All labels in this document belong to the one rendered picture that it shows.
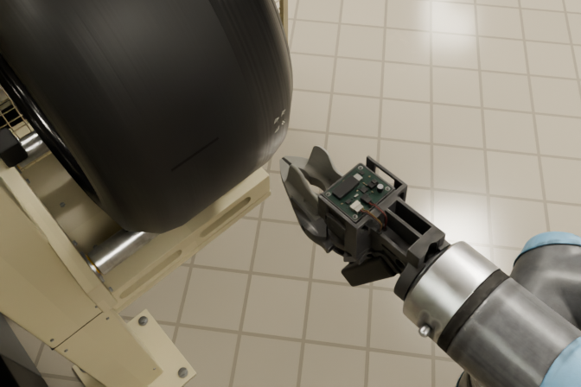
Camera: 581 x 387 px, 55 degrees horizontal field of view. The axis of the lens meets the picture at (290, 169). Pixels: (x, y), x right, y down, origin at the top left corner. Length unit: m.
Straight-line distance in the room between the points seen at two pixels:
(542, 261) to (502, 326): 0.19
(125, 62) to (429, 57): 1.99
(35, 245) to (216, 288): 1.01
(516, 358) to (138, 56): 0.44
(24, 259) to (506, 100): 1.92
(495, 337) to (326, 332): 1.35
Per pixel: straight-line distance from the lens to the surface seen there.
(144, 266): 0.99
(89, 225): 1.13
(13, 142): 1.04
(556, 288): 0.66
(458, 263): 0.52
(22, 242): 0.93
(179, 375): 1.81
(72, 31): 0.58
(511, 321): 0.50
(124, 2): 0.59
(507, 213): 2.12
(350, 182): 0.54
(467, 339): 0.51
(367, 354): 1.82
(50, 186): 1.20
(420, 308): 0.52
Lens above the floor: 1.76
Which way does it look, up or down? 58 degrees down
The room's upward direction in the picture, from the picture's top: straight up
